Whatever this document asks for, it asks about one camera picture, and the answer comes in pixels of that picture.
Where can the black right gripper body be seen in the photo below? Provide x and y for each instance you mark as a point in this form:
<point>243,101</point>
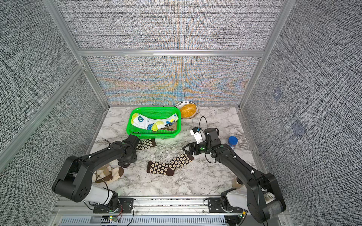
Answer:
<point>204,148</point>

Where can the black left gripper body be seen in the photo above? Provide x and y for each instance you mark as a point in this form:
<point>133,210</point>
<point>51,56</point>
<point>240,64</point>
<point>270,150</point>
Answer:
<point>133,158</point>

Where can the brown daisy sock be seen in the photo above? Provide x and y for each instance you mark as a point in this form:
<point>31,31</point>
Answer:
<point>146,144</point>
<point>168,169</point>

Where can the white sock blue yellow patches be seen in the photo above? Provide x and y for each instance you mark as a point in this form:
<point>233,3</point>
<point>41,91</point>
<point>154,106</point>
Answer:
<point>154,125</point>

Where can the brown checkered argyle sock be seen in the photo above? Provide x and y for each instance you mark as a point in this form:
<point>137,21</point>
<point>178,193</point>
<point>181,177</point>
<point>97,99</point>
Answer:
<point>172,127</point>

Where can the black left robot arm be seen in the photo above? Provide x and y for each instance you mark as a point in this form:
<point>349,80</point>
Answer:
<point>74,180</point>

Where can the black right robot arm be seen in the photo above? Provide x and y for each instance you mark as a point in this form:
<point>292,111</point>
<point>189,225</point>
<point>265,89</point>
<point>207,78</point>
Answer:
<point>261,195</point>

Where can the blue lid jar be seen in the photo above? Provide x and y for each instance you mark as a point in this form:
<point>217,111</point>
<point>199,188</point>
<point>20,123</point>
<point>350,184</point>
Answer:
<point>232,141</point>

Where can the orange fruit in bowl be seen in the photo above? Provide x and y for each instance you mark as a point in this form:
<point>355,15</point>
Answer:
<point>188,110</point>

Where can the green plastic basket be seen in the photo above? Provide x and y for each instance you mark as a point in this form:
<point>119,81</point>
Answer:
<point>155,113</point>

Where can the brown beige striped sock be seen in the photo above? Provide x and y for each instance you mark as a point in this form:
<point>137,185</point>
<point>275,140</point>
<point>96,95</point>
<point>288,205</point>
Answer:
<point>107,174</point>

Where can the patterned white bowl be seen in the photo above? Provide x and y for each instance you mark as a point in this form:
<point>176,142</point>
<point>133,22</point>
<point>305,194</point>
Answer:
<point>182,103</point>

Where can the brown jar black lid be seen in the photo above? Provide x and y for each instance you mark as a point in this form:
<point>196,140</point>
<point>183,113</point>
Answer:
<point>237,183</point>

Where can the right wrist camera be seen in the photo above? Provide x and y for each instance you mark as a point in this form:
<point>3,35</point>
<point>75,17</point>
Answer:
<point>197,134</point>

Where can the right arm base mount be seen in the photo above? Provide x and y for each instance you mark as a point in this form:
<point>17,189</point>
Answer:
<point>233,200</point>

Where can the aluminium front rail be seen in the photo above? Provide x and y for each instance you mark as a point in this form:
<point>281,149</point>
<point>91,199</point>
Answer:
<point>151,211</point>

